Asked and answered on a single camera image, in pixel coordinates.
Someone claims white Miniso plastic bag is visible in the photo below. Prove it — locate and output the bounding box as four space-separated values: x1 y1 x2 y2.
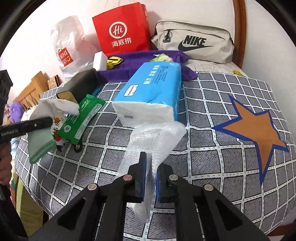
51 16 97 79

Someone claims red Haidilao paper bag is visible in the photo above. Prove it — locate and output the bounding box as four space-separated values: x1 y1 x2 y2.
92 2 152 56

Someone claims grey checkered blanket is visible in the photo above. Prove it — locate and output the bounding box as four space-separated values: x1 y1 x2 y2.
15 72 295 233

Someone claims yellow Adidas pouch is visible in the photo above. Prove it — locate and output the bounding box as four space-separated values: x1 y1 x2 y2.
107 56 123 70

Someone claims white tomato snack packet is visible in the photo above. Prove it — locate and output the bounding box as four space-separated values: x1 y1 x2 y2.
51 113 68 152

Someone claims beige Nike waist bag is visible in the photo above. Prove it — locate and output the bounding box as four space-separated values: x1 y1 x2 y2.
152 20 234 64

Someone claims bubble wrap sheet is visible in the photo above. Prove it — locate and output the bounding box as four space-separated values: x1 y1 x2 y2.
117 121 186 223

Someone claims purple plush toy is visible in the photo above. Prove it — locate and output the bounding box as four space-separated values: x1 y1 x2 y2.
10 102 25 123

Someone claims white cotton glove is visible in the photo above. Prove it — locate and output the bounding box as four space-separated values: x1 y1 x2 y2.
29 99 79 120

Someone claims person's left hand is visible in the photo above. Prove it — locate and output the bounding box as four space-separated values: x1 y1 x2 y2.
0 142 12 185

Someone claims purple towel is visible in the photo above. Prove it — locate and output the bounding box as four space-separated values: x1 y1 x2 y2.
97 50 198 83

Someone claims small decorated book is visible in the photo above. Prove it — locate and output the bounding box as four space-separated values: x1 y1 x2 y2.
47 75 62 90

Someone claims brown wooden door frame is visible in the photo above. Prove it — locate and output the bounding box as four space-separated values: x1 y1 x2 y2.
232 0 247 68

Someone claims dark green tea tin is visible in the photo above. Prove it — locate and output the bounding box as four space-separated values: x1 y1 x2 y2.
56 68 102 104

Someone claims green snack packet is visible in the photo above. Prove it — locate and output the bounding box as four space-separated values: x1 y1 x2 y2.
58 94 105 145

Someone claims light green cloth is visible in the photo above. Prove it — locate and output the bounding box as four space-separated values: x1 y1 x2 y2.
28 128 57 164

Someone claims white foam block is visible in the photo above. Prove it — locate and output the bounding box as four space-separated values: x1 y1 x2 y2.
93 51 108 71

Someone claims green wet wipes pack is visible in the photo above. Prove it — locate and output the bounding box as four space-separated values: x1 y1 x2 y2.
150 53 173 62

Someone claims blue tissue pack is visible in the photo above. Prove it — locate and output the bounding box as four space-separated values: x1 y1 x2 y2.
112 62 182 128

